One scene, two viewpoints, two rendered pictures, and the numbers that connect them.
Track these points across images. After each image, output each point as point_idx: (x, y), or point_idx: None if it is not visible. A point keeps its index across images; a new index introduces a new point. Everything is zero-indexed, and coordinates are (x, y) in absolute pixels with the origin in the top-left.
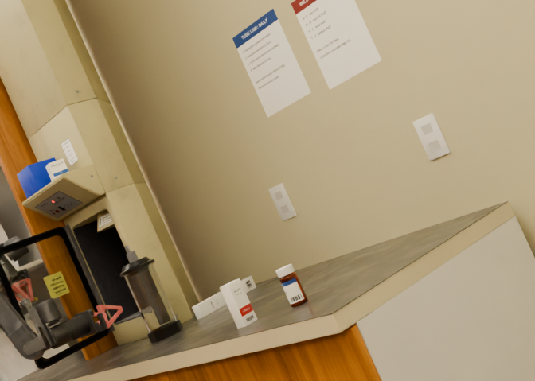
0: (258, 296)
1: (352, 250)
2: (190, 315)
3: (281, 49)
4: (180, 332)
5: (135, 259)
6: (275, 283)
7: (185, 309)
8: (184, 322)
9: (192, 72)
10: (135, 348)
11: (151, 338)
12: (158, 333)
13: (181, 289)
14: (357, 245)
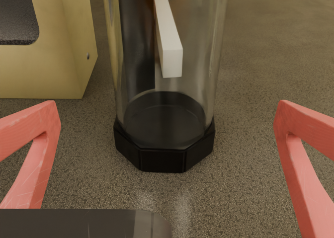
0: (304, 51)
1: None
2: (96, 52)
3: None
4: (249, 144)
5: None
6: (247, 19)
7: (93, 38)
8: (95, 70)
9: None
10: (54, 181)
11: (157, 162)
12: (194, 151)
13: None
14: None
